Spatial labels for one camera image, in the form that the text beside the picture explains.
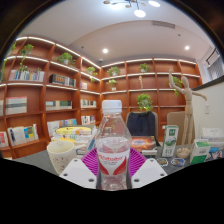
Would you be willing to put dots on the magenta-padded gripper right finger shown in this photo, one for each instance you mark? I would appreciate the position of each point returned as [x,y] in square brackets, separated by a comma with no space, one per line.
[148,171]

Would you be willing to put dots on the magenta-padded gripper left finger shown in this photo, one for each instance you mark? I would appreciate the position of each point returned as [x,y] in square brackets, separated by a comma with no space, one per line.
[78,171]

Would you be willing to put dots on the clear plastic water bottle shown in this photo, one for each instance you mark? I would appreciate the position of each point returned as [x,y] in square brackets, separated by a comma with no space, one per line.
[113,150]

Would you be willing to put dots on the small round printed badge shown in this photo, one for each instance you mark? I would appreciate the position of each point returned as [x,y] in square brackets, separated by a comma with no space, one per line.
[178,162]
[162,162]

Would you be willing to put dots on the thick black book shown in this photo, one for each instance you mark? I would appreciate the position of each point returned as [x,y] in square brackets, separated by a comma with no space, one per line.
[150,152]

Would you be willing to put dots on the white printed mug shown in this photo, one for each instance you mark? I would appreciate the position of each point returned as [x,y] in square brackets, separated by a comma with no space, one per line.
[61,156]

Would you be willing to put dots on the dark book with orange cover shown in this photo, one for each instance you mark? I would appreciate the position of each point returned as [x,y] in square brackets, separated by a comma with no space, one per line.
[143,143]

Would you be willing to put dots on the stack of colourful books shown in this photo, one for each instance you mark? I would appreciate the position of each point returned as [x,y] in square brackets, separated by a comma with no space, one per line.
[85,141]

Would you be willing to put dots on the tall green-white carton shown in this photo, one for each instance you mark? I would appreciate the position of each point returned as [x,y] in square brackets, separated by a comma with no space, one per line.
[170,141]

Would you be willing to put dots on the yellow book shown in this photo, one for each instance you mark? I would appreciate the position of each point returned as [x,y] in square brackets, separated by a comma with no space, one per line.
[73,130]

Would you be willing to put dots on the dark jacket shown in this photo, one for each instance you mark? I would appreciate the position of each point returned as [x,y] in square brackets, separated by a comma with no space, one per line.
[141,124]

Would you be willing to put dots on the small green-white box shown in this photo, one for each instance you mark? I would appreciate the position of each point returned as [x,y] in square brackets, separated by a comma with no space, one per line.
[199,151]

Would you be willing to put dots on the large white book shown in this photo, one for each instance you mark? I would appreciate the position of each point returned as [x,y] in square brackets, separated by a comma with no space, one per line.
[213,133]

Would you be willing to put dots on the wooden artist mannequin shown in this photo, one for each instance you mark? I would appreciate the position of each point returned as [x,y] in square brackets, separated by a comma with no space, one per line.
[187,100]

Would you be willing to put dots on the grey window curtain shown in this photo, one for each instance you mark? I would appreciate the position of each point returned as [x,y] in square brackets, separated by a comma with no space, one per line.
[216,70]

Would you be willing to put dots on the recessed ceiling light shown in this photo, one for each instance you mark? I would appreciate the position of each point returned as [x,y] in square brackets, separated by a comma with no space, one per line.
[187,47]
[105,50]

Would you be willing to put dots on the ceiling air vent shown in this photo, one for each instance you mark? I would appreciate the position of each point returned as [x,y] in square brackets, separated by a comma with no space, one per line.
[163,24]

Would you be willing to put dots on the branched ceiling lamp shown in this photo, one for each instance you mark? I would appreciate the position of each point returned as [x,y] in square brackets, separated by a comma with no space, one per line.
[136,6]

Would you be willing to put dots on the white wall switch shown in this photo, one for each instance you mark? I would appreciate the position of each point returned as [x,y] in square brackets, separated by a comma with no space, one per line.
[207,109]

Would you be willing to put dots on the wooden wall shelf unit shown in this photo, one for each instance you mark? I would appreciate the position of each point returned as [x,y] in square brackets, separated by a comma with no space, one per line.
[40,93]

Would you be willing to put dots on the black track light rail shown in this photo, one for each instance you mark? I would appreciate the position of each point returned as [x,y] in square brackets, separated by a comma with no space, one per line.
[212,56]

